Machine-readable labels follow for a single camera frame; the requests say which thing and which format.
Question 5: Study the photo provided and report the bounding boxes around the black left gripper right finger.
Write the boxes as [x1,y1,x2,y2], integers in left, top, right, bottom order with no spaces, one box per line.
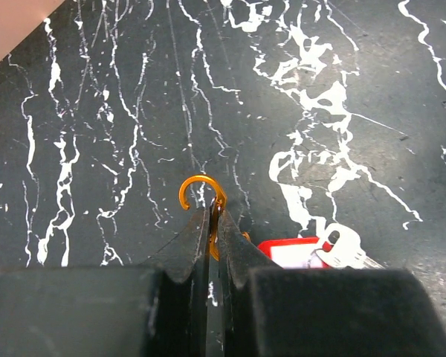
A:
[218,213,446,356]

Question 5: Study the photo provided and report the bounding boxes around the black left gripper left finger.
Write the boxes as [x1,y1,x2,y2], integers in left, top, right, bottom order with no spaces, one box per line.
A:
[0,208,210,356]

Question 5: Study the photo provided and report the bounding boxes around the red key tag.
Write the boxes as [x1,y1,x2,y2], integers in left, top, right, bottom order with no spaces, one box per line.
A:
[257,237,332,268]

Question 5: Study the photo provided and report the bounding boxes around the silver key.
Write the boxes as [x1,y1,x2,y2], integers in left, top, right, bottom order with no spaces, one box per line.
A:
[315,223,384,269]

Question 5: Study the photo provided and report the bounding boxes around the orange S-shaped carabiner keyring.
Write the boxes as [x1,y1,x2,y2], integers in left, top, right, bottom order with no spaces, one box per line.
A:
[175,174,267,271]

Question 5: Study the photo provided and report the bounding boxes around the orange plastic file organizer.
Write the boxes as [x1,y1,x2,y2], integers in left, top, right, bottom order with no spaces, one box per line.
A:
[0,0,63,61]

